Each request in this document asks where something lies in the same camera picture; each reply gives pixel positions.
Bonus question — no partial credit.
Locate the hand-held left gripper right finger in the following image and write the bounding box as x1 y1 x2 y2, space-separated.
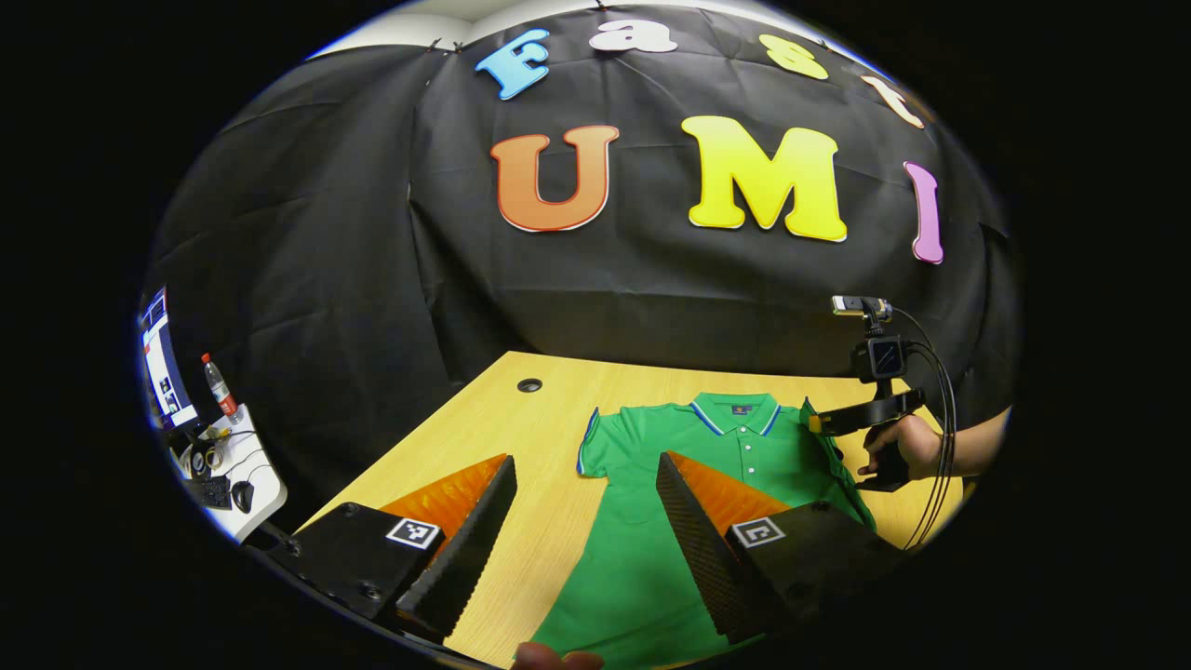
655 451 908 645

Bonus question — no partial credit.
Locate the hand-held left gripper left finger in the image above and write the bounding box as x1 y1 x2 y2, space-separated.
265 453 519 643

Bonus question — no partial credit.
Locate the green T-shirt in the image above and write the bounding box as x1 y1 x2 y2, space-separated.
530 392 880 669

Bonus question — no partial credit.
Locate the black backdrop cloth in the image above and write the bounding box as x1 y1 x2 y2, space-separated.
144 5 1020 536

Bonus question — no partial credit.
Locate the white side desk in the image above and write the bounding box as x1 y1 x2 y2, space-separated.
166 402 289 543

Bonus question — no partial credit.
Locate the black keyboard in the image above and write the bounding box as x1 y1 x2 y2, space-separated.
183 475 234 511

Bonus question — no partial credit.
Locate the clear bottle with red cap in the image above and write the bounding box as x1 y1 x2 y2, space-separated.
201 352 241 420

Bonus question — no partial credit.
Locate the computer monitor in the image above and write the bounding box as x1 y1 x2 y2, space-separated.
140 287 199 429

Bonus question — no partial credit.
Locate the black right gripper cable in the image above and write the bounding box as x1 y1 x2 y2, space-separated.
889 307 959 552

